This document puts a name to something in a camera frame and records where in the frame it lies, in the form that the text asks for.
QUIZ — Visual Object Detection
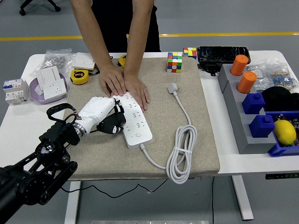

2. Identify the person's left hand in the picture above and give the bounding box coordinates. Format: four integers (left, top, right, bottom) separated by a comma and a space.
123, 71, 150, 111

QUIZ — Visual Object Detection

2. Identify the person's right hand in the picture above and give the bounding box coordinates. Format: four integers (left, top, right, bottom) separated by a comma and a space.
98, 63, 127, 97

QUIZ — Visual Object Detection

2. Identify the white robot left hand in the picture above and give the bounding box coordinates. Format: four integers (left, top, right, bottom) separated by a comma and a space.
76, 95, 127, 136

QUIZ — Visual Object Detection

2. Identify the black plug adapter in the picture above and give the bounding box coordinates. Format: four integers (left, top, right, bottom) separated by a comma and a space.
96, 111, 127, 135

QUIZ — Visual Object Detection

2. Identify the white power strip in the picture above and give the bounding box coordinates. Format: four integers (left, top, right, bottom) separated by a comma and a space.
112, 91, 154, 149

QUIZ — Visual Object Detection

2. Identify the thin black plug cord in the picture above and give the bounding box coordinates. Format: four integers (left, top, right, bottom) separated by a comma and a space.
61, 129, 199, 199

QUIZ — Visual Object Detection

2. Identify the small yellow tape measure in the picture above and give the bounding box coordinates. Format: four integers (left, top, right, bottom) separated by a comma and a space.
118, 54, 127, 70

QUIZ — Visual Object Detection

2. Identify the yellow black tape measure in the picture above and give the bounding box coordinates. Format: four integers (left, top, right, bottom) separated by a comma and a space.
70, 69, 90, 85

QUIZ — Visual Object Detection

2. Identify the large colourful puzzle cube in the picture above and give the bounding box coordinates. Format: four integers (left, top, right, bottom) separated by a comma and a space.
166, 51, 183, 73

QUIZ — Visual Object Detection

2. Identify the grey-brown mat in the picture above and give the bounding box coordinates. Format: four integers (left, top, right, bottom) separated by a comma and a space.
50, 57, 221, 182

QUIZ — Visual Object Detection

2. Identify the person's body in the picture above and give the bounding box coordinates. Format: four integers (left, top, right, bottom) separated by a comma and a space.
91, 0, 162, 53

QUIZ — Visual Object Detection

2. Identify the purple bowl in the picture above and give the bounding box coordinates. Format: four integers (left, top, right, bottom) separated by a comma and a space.
29, 72, 69, 105

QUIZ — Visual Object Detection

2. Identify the clear bag of metal parts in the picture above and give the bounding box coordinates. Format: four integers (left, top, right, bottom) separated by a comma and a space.
29, 48, 78, 77

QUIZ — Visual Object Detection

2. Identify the small colourful puzzle cube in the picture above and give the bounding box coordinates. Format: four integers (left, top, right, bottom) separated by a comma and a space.
182, 47, 198, 60

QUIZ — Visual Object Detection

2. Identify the small black device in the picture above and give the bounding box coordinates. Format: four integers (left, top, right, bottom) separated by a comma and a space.
198, 62, 225, 77

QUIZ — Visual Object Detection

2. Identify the white circuit breaker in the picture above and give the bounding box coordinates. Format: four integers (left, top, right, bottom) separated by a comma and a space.
2, 78, 30, 105

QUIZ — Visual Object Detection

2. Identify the long black box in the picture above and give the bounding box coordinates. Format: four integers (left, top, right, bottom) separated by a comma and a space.
197, 45, 252, 65

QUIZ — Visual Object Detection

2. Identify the white table leg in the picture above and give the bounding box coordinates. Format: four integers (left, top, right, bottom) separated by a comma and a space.
64, 181, 81, 224
231, 175, 255, 221

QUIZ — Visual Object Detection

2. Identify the grey block holder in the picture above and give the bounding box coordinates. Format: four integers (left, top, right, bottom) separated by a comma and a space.
217, 64, 278, 154

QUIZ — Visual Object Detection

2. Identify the orange cylinder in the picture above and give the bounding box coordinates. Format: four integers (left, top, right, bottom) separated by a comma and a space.
236, 71, 257, 94
230, 54, 249, 77

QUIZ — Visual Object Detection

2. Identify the black office chair base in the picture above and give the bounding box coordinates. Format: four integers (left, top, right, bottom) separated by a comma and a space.
19, 0, 61, 16

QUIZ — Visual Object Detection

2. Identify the blue block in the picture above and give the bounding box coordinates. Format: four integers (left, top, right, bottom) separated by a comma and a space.
248, 114, 276, 138
242, 92, 266, 115

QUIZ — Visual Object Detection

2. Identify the clear bag of small parts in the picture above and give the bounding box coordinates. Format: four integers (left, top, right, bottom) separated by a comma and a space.
246, 64, 271, 93

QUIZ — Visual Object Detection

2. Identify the black cloth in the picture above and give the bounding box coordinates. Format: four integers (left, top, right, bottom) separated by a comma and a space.
261, 86, 299, 112

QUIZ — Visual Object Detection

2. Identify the clear bag of blue components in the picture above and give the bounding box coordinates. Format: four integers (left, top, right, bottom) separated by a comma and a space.
263, 59, 299, 92

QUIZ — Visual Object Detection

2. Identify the yellow lemon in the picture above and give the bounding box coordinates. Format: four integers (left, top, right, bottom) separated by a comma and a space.
273, 119, 297, 147

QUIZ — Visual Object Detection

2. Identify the blue plastic bin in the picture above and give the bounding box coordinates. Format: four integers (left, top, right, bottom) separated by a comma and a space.
265, 110, 299, 157

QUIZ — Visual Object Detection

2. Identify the black table control panel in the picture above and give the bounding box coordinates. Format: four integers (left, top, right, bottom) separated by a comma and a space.
265, 173, 299, 180

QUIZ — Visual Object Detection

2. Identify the flat white switch panel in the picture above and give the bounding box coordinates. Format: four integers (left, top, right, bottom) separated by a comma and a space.
71, 52, 96, 70

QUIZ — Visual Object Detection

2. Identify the white power cord with plug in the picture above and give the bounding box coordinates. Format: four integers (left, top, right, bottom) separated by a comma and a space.
139, 82, 198, 185

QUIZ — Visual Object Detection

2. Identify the white wall socket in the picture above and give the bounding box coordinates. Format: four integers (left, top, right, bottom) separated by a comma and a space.
43, 79, 67, 98

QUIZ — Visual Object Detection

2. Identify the white rocker switch panel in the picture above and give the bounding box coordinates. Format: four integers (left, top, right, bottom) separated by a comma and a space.
35, 65, 62, 91

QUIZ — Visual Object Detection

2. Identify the black hanging cable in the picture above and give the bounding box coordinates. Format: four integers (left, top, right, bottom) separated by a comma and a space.
211, 176, 215, 224

